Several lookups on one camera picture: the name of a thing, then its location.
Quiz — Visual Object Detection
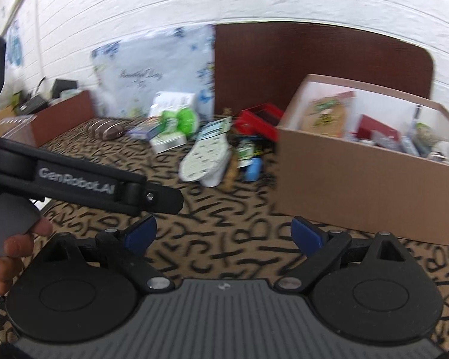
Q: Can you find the green white tube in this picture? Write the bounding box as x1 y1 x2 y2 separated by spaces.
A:
236 139 263 169

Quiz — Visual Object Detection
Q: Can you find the white labelled small box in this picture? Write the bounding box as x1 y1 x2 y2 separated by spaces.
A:
150 133 188 154

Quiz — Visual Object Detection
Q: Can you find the green white packet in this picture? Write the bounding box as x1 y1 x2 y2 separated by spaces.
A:
150 92 197 118

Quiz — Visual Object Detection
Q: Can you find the clear plastic container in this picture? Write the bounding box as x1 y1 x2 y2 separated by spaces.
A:
0 116 37 137

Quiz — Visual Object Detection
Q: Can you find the blue small bottle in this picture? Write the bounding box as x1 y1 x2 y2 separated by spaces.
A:
245 157 263 183

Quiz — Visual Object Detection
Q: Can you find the person's left hand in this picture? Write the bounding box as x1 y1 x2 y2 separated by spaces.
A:
0 217 54 298

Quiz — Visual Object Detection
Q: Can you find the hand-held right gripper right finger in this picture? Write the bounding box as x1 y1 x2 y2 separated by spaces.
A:
276 216 413 294

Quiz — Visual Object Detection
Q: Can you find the white green cloth pouch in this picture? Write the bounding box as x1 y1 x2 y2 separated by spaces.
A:
428 142 449 165

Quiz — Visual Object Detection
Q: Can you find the letter printed blanket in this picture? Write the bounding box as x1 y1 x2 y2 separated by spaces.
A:
0 118 449 348

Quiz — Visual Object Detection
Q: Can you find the red flat box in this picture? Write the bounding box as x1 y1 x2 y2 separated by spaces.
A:
355 115 402 146

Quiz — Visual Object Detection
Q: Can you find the brown wooden headboard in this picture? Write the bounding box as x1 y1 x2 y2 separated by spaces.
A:
213 22 435 120

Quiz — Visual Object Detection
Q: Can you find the green round plastic object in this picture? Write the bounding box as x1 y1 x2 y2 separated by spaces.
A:
160 107 200 136

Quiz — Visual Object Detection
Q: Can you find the brown cardboard box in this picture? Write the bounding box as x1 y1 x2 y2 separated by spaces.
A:
275 74 449 248

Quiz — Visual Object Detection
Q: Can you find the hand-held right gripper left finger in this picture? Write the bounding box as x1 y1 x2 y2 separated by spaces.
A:
35 214 176 293

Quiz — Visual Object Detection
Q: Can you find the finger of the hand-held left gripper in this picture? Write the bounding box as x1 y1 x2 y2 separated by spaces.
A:
117 180 185 216

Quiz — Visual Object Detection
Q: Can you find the blue wall sticker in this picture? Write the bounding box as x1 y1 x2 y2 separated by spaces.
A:
4 19 25 69

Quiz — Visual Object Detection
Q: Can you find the black box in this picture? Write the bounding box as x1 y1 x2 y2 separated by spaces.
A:
51 78 74 100

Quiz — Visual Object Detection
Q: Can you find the white insoles pair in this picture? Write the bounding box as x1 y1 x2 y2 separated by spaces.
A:
179 118 234 188

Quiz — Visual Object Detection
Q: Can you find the black device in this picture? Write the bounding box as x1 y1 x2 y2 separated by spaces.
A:
17 95 48 115

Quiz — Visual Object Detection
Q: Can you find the brown wooden side board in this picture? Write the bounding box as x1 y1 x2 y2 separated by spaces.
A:
30 90 95 147

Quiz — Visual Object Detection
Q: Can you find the striped brown pouch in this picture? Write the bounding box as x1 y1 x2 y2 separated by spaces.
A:
87 118 127 142

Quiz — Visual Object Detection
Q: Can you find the printed plastic packet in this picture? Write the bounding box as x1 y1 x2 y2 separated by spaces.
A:
303 93 355 140

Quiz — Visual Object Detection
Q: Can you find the blue white small box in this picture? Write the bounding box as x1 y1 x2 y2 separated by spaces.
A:
128 121 162 142

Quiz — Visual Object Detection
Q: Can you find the red open box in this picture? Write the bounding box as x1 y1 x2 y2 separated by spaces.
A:
234 105 285 142

